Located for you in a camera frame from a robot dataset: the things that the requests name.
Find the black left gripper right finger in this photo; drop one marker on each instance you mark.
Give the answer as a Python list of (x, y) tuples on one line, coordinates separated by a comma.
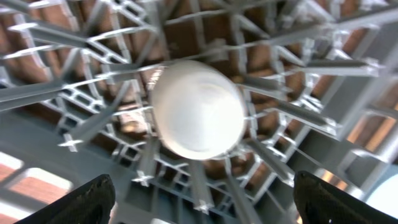
[(319, 202)]

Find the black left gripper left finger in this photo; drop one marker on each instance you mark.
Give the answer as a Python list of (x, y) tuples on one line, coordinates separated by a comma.
[(91, 203)]

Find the light blue saucer bowl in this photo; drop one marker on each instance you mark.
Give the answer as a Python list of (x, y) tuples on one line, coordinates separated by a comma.
[(384, 197)]

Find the white plastic cup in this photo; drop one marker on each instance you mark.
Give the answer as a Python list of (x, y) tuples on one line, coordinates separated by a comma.
[(198, 112)]

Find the grey plastic dish rack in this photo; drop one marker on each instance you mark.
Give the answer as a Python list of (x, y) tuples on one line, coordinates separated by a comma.
[(318, 80)]

